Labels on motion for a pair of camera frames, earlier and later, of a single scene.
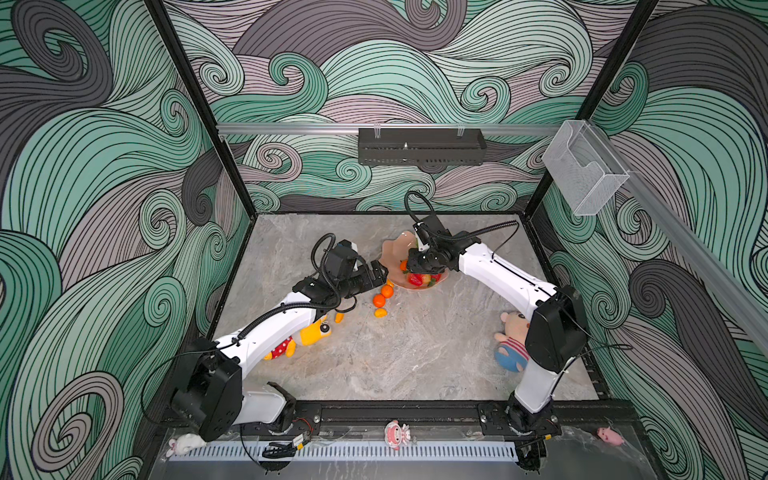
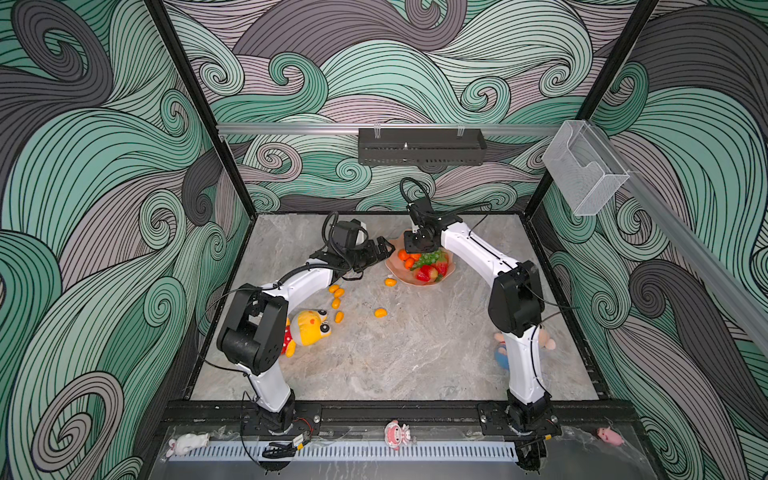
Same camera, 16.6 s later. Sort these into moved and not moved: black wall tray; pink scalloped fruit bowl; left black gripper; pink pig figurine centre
Moved: left black gripper
Not moved: pink pig figurine centre; pink scalloped fruit bowl; black wall tray
